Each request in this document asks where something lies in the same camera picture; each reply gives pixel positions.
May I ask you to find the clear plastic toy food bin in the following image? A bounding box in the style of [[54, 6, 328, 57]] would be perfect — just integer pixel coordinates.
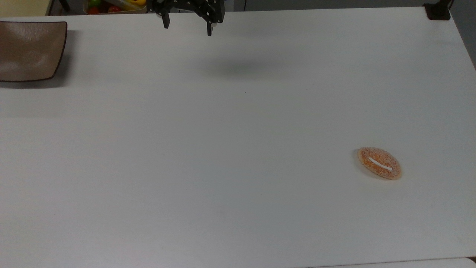
[[83, 0, 148, 15]]

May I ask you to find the white side table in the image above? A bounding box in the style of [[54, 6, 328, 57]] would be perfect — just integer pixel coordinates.
[[309, 257, 476, 268]]

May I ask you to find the brown square ceramic plate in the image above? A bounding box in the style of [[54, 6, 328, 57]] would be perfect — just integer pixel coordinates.
[[0, 21, 68, 83]]

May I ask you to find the sugared orange bread roll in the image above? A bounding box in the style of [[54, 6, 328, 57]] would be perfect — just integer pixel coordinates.
[[357, 147, 402, 181]]

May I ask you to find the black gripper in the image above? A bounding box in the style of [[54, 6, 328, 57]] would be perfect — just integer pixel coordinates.
[[147, 0, 226, 36]]

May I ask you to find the beige wooden desk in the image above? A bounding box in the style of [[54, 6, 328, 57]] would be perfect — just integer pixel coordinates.
[[0, 0, 53, 17]]

